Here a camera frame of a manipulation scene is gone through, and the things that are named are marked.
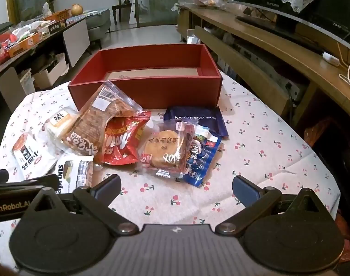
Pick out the navy biscuit packet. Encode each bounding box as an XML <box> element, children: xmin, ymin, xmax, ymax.
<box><xmin>163</xmin><ymin>106</ymin><xmax>230</xmax><ymax>140</ymax></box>

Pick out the white plastic bag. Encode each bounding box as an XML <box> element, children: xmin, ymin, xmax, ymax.
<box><xmin>8</xmin><ymin>20</ymin><xmax>49</xmax><ymax>39</ymax></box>

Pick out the red cardboard box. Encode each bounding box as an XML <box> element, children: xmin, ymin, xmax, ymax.
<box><xmin>68</xmin><ymin>44</ymin><xmax>223</xmax><ymax>112</ymax></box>

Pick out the white cable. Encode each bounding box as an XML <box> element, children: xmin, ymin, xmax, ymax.
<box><xmin>338</xmin><ymin>43</ymin><xmax>350</xmax><ymax>88</ymax></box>

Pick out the yellow pomelo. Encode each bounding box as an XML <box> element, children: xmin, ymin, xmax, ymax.
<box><xmin>70</xmin><ymin>3</ymin><xmax>84</xmax><ymax>17</ymax></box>

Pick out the red snack packet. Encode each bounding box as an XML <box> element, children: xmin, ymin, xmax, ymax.
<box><xmin>94</xmin><ymin>111</ymin><xmax>152</xmax><ymax>166</ymax></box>

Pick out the blue snack packet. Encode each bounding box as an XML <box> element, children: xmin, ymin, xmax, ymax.
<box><xmin>182</xmin><ymin>126</ymin><xmax>224</xmax><ymax>187</ymax></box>

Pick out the wooden television cabinet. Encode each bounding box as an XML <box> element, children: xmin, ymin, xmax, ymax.
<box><xmin>177</xmin><ymin>4</ymin><xmax>350</xmax><ymax>138</ymax></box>

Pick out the red plastic bag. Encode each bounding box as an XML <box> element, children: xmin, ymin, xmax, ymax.
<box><xmin>304</xmin><ymin>116</ymin><xmax>332</xmax><ymax>153</ymax></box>

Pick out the white power adapter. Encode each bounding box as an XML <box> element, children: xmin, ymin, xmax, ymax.
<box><xmin>322</xmin><ymin>52</ymin><xmax>341</xmax><ymax>66</ymax></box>

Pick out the long side table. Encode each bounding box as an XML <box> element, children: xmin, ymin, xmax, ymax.
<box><xmin>0</xmin><ymin>19</ymin><xmax>91</xmax><ymax>112</ymax></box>

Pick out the clear mooncake packet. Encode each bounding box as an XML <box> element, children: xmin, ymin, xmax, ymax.
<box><xmin>136</xmin><ymin>119</ymin><xmax>198</xmax><ymax>180</ymax></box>

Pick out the open cardboard box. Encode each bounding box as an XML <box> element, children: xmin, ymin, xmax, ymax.
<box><xmin>32</xmin><ymin>59</ymin><xmax>70</xmax><ymax>90</ymax></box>

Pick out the white foam board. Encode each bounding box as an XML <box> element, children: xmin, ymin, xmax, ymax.
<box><xmin>129</xmin><ymin>0</ymin><xmax>139</xmax><ymax>25</ymax></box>

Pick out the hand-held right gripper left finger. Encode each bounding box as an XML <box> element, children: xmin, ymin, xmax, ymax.
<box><xmin>20</xmin><ymin>174</ymin><xmax>139</xmax><ymax>236</ymax></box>

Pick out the pale bun packet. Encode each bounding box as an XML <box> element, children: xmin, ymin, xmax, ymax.
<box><xmin>44</xmin><ymin>106</ymin><xmax>79</xmax><ymax>153</ymax></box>

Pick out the white electronic device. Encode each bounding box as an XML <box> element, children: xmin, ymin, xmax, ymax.
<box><xmin>235</xmin><ymin>43</ymin><xmax>299</xmax><ymax>92</ymax></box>

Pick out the clear brown cake packet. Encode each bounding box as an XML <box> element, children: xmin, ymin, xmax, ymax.
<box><xmin>61</xmin><ymin>80</ymin><xmax>144</xmax><ymax>156</ymax></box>

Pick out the black television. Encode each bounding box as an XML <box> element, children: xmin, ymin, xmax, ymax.
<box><xmin>227</xmin><ymin>0</ymin><xmax>350</xmax><ymax>54</ymax></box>

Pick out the dark snack box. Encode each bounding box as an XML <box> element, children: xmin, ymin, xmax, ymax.
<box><xmin>48</xmin><ymin>19</ymin><xmax>67</xmax><ymax>34</ymax></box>

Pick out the cherry print tablecloth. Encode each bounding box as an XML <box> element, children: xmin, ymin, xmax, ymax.
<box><xmin>0</xmin><ymin>72</ymin><xmax>341</xmax><ymax>236</ymax></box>

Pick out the white orange bread packet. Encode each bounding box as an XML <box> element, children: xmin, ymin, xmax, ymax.
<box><xmin>12</xmin><ymin>132</ymin><xmax>58</xmax><ymax>180</ymax></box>

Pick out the white wafer packet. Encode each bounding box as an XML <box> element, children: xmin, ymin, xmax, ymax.
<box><xmin>53</xmin><ymin>154</ymin><xmax>94</xmax><ymax>194</ymax></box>

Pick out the orange basket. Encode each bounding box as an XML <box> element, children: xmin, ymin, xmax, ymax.
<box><xmin>44</xmin><ymin>9</ymin><xmax>71</xmax><ymax>22</ymax></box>

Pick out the grey sofa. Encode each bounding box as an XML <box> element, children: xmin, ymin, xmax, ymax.
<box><xmin>74</xmin><ymin>7</ymin><xmax>111</xmax><ymax>49</ymax></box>

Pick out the orange cardboard box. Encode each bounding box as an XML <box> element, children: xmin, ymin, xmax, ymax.
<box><xmin>6</xmin><ymin>32</ymin><xmax>44</xmax><ymax>57</ymax></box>

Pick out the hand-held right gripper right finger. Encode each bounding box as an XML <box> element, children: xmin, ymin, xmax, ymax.
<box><xmin>215</xmin><ymin>175</ymin><xmax>337</xmax><ymax>236</ymax></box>

